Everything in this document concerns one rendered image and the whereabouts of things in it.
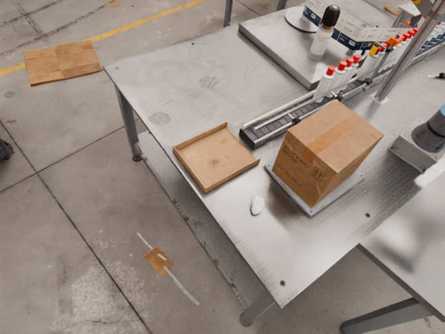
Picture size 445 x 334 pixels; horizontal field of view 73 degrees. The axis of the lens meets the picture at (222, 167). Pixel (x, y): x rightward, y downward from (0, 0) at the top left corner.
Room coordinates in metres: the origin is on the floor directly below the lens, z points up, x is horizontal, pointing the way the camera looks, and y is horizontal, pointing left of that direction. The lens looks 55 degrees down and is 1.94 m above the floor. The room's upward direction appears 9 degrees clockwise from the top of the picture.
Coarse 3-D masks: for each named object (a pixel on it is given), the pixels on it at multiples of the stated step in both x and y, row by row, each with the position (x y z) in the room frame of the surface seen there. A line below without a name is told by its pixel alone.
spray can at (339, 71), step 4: (340, 64) 1.32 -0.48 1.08; (344, 64) 1.32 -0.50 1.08; (336, 68) 1.33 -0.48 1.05; (340, 68) 1.31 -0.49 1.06; (344, 68) 1.32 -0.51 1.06; (336, 72) 1.31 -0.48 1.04; (340, 72) 1.31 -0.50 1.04; (344, 72) 1.32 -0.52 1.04; (336, 76) 1.31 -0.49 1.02; (340, 76) 1.31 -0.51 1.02; (332, 80) 1.31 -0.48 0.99; (336, 80) 1.30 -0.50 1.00; (332, 84) 1.31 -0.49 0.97; (336, 84) 1.31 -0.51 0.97; (328, 88) 1.31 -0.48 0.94; (332, 88) 1.30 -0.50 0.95; (324, 96) 1.31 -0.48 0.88; (328, 96) 1.30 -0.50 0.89
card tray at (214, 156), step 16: (224, 128) 1.01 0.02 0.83; (176, 144) 0.83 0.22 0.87; (192, 144) 0.88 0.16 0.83; (208, 144) 0.89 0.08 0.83; (224, 144) 0.91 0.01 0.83; (240, 144) 0.92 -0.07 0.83; (192, 160) 0.79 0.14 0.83; (208, 160) 0.80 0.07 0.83; (224, 160) 0.82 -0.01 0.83; (240, 160) 0.83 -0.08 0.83; (256, 160) 0.82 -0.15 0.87; (192, 176) 0.71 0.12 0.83; (208, 176) 0.72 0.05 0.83; (224, 176) 0.73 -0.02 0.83
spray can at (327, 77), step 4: (328, 68) 1.27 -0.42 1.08; (332, 68) 1.27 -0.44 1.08; (324, 72) 1.29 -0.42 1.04; (328, 72) 1.26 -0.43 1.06; (332, 72) 1.26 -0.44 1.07; (324, 76) 1.26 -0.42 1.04; (328, 76) 1.26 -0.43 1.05; (332, 76) 1.26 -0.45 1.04; (324, 80) 1.25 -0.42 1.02; (328, 80) 1.25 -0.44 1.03; (320, 84) 1.26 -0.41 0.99; (324, 84) 1.25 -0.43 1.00; (328, 84) 1.25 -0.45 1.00; (320, 88) 1.26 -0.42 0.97; (324, 88) 1.25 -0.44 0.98; (316, 92) 1.27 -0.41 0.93; (320, 92) 1.25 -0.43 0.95; (324, 92) 1.25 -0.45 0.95; (316, 96) 1.26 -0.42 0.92; (320, 100) 1.25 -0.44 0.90
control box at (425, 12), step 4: (416, 0) 1.57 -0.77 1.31; (420, 0) 1.54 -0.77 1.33; (424, 0) 1.52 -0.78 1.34; (436, 0) 1.45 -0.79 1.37; (416, 4) 1.56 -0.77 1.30; (420, 4) 1.53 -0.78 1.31; (424, 4) 1.50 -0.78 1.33; (428, 4) 1.48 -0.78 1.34; (420, 8) 1.51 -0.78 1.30; (424, 8) 1.48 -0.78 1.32; (428, 8) 1.46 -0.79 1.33; (420, 12) 1.49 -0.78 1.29; (424, 12) 1.47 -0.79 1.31; (428, 12) 1.45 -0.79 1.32; (424, 16) 1.45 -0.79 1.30; (444, 16) 1.45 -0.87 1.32; (440, 20) 1.45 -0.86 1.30; (444, 20) 1.45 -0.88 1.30
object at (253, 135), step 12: (384, 72) 1.62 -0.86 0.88; (348, 84) 1.45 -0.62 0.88; (360, 84) 1.47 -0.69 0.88; (312, 96) 1.30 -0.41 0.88; (288, 108) 1.18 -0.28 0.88; (312, 108) 1.21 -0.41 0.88; (264, 120) 1.06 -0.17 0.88; (288, 120) 1.09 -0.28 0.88; (252, 132) 0.97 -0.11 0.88; (264, 132) 0.99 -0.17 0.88
